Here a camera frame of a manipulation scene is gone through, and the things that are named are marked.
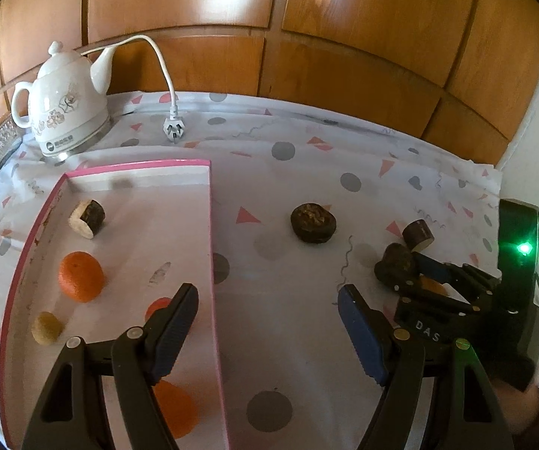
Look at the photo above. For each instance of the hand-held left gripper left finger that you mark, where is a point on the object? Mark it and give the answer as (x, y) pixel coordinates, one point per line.
(175, 337)

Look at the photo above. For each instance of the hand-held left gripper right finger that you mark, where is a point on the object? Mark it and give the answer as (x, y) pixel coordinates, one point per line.
(360, 337)

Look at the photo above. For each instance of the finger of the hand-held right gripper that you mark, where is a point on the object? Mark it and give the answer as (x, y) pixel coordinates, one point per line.
(419, 296)
(436, 266)

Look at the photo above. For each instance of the small orange fruit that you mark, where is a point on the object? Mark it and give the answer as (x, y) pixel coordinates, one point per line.
(157, 308)
(431, 287)

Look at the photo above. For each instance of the dark brown round fruit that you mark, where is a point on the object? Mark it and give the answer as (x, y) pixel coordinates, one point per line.
(313, 223)
(393, 261)

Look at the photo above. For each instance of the orange mandarin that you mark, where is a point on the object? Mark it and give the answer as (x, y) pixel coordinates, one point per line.
(180, 412)
(81, 276)

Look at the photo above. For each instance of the pink-rimmed white box tray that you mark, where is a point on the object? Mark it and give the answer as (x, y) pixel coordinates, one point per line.
(147, 243)

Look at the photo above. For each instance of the small yellow round fruit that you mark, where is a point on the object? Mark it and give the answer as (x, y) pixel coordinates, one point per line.
(47, 328)

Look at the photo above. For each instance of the dark sugarcane piece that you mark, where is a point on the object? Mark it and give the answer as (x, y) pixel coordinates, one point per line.
(418, 234)
(86, 218)

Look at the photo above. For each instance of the white printed tablecloth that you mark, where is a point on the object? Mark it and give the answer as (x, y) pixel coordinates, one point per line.
(297, 290)

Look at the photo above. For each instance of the silver kettle base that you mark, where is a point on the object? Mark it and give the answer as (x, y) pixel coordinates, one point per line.
(79, 145)

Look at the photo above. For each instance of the white floral ceramic kettle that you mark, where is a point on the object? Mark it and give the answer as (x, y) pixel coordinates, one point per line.
(58, 98)

